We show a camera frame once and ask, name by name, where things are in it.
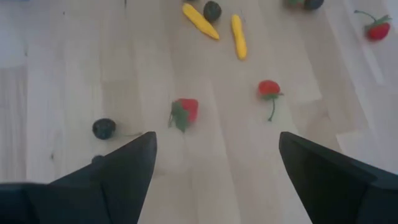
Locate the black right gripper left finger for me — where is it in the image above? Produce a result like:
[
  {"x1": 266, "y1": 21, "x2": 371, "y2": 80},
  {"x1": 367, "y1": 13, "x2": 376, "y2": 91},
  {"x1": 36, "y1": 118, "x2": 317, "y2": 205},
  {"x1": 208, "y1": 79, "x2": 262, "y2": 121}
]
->
[{"x1": 30, "y1": 131, "x2": 158, "y2": 224}]

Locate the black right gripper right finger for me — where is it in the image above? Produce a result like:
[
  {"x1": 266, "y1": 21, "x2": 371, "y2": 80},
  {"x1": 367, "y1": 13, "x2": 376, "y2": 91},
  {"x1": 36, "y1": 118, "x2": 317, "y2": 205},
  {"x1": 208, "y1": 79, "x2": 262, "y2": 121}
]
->
[{"x1": 278, "y1": 131, "x2": 398, "y2": 224}]

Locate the small dark toy blueberry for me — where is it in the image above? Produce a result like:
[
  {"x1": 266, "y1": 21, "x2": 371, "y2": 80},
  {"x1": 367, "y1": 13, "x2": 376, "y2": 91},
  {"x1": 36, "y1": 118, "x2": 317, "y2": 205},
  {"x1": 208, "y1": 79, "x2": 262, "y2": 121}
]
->
[{"x1": 91, "y1": 154, "x2": 106, "y2": 166}]

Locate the large dark toy blueberry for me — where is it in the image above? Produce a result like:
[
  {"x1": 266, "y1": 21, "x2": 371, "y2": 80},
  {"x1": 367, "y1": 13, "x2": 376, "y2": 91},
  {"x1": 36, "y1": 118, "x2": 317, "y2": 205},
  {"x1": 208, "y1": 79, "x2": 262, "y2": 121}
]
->
[{"x1": 91, "y1": 118, "x2": 117, "y2": 141}]

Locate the red strawberry broad green leaf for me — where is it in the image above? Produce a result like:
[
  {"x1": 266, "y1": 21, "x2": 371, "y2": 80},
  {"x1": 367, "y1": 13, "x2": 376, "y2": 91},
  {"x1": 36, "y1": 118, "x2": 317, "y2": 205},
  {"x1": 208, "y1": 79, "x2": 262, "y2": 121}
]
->
[{"x1": 167, "y1": 98, "x2": 200, "y2": 134}]

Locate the red strawberry thin green stem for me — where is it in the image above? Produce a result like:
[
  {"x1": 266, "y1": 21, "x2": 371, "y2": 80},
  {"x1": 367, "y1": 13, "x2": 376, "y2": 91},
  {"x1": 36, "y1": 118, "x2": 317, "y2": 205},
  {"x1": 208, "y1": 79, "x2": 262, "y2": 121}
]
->
[
  {"x1": 257, "y1": 79, "x2": 285, "y2": 123},
  {"x1": 353, "y1": 9, "x2": 392, "y2": 42}
]

